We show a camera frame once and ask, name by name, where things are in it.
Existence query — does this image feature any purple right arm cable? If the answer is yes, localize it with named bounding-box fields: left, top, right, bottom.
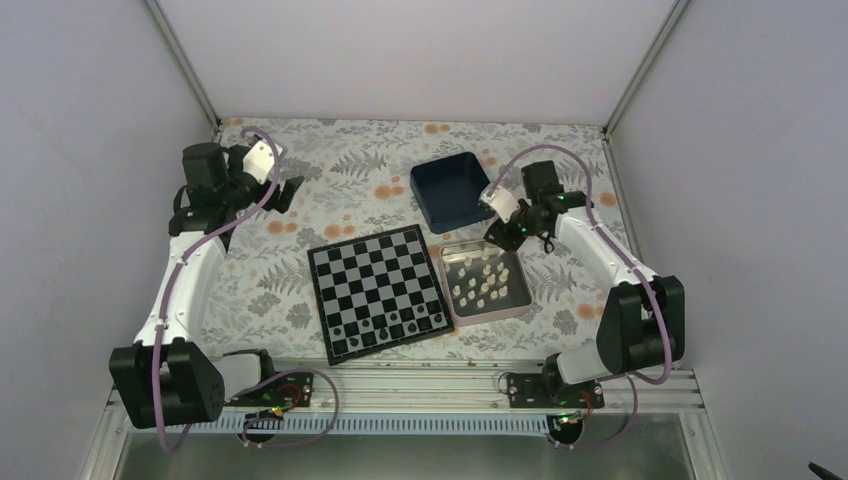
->
left=479, top=144, right=674, bottom=387

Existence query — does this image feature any pink metal tin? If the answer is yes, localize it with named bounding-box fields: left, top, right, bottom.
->
left=437, top=240, right=533, bottom=327

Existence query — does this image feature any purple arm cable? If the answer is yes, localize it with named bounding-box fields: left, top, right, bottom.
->
left=479, top=144, right=674, bottom=387
left=150, top=127, right=282, bottom=454

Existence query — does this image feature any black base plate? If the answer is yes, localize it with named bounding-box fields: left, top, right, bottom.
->
left=226, top=372, right=314, bottom=410
left=502, top=372, right=605, bottom=409

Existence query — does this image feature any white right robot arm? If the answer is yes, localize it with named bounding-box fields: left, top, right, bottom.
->
left=479, top=161, right=685, bottom=407

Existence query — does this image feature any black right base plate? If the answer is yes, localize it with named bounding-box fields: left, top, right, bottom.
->
left=502, top=372, right=605, bottom=409

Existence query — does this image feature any floral patterned table mat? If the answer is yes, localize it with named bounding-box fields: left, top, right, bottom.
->
left=198, top=117, right=657, bottom=364

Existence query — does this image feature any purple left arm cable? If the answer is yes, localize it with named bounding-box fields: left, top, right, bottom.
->
left=150, top=127, right=282, bottom=454

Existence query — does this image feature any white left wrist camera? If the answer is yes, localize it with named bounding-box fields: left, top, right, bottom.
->
left=242, top=140, right=278, bottom=185

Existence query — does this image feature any aluminium front rail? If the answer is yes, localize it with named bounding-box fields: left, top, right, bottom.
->
left=105, top=368, right=705, bottom=416

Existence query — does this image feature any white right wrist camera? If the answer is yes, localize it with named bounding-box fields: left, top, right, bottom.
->
left=479, top=186, right=520, bottom=223

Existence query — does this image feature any black and white chessboard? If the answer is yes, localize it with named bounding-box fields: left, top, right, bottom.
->
left=307, top=225, right=454, bottom=366

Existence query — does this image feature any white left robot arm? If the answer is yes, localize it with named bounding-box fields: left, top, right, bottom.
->
left=108, top=140, right=303, bottom=429

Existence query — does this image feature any dark blue square tray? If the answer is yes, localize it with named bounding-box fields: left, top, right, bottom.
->
left=410, top=152, right=495, bottom=234

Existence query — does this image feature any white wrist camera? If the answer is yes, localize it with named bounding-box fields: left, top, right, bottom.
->
left=479, top=186, right=520, bottom=223
left=242, top=140, right=278, bottom=185

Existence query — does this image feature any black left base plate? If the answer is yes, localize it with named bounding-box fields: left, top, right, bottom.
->
left=226, top=372, right=314, bottom=410

